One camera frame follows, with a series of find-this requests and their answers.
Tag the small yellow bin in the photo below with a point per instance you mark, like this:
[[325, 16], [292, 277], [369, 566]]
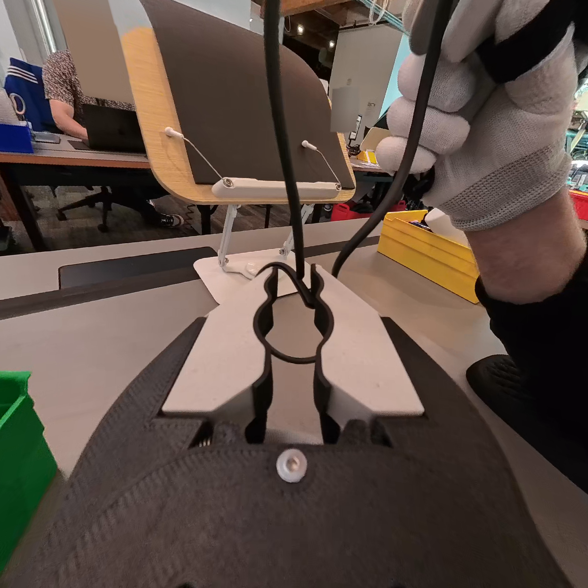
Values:
[[370, 158]]

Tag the wooden tray with black pad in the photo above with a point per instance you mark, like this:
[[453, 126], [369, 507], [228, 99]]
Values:
[[229, 92]]

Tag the blue plastic bin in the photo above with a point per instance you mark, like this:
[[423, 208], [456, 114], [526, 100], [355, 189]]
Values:
[[16, 140]]

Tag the wooden edge desk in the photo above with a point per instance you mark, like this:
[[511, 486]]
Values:
[[55, 158]]

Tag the white foam roll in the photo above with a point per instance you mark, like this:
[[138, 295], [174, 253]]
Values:
[[445, 225]]

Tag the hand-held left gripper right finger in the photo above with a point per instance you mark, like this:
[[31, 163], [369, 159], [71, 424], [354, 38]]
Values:
[[372, 367]]

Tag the person's right hand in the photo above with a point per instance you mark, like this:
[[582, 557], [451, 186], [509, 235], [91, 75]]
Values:
[[505, 138]]

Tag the red plastic bin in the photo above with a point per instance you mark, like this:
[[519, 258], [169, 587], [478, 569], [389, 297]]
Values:
[[579, 206]]

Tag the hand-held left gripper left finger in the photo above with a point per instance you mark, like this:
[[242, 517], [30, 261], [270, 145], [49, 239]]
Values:
[[216, 367]]

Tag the person's right forearm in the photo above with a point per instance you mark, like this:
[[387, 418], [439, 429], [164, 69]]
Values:
[[519, 257]]

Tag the black laptop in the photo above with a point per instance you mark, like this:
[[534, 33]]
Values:
[[112, 128]]

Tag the black padded armrest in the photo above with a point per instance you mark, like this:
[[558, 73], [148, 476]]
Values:
[[496, 381]]

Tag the blue striped jacket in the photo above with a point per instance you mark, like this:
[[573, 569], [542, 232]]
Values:
[[32, 101]]

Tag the green plastic bin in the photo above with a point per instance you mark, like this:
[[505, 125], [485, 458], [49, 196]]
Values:
[[23, 459]]

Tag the yellow plastic bin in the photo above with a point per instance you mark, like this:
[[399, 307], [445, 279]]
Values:
[[427, 266]]

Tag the black office chair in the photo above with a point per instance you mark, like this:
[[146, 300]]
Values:
[[92, 202]]

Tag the red container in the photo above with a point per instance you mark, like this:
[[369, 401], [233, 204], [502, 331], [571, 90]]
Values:
[[342, 213]]

